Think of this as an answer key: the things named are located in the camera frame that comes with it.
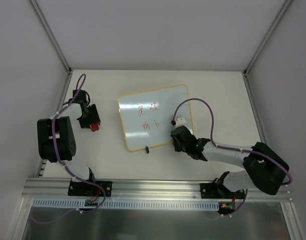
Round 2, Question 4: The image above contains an aluminium mounting rail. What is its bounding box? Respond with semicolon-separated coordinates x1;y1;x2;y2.
22;177;293;202

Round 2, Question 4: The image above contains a red heart eraser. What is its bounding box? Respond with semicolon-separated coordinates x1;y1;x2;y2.
91;123;100;132

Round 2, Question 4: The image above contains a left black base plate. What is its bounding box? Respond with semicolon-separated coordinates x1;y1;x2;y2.
68;180;113;197

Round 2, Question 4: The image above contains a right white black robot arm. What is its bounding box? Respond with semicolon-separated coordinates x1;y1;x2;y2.
171;125;292;199

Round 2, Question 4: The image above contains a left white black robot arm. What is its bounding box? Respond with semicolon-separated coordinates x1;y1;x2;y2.
37;89;101;197

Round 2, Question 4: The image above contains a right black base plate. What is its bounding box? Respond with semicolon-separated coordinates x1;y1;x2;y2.
199;182;245;200

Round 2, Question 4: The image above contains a yellow framed whiteboard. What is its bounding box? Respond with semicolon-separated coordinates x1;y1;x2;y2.
118;84;194;152

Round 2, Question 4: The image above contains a white slotted cable duct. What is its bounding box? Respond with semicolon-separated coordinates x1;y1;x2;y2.
32;198;219;212

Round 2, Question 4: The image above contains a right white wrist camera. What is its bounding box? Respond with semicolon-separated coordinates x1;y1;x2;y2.
171;117;187;128

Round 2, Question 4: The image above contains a left aluminium frame post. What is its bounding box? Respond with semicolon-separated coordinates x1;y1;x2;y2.
28;0;71;74

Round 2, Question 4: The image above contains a right aluminium frame post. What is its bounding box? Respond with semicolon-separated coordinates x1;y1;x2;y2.
243;0;293;76

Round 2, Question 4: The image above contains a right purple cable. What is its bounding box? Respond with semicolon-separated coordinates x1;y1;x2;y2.
171;97;293;221

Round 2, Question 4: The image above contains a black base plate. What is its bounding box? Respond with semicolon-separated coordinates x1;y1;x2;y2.
199;182;245;200
68;180;113;197

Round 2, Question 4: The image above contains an aluminium frame post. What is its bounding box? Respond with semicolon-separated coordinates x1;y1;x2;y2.
28;0;71;74
243;0;293;76

